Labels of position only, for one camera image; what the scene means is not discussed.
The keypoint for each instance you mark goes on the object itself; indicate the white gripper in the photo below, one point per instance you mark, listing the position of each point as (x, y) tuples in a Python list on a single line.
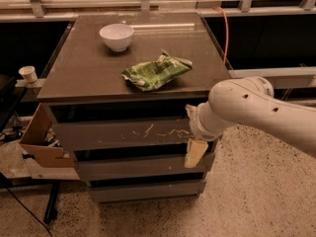
[(196, 124)]

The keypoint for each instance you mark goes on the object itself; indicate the grey top drawer front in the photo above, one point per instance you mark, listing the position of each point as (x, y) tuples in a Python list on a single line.
[(121, 133)]

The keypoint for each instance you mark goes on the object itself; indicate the grey drawer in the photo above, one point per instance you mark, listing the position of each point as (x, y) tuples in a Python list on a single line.
[(121, 133), (151, 191), (139, 167)]

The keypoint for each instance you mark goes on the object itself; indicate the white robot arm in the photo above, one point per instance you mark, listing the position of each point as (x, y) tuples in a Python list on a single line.
[(249, 101)]

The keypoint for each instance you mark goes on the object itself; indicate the grey bottom drawer front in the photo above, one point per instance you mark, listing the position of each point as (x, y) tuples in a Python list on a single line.
[(151, 191)]

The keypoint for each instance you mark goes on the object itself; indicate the grey drawer cabinet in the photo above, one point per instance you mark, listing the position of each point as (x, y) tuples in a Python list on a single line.
[(85, 83)]

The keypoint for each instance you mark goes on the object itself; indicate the grey middle drawer front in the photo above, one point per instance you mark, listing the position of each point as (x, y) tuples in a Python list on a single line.
[(139, 167)]

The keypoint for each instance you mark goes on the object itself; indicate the green crumpled snack bag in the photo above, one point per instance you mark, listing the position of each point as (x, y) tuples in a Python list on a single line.
[(152, 75)]

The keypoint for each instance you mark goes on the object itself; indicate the white ceramic bowl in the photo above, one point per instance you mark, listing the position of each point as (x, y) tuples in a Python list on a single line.
[(117, 37)]

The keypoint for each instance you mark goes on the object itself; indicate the brown cardboard box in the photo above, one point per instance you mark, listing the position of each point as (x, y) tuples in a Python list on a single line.
[(35, 144)]

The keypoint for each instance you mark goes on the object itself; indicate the black stand leg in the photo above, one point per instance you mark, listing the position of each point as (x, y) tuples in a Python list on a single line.
[(51, 211)]

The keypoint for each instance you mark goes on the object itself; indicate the white paper cup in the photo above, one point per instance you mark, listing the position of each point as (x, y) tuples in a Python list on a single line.
[(29, 74)]

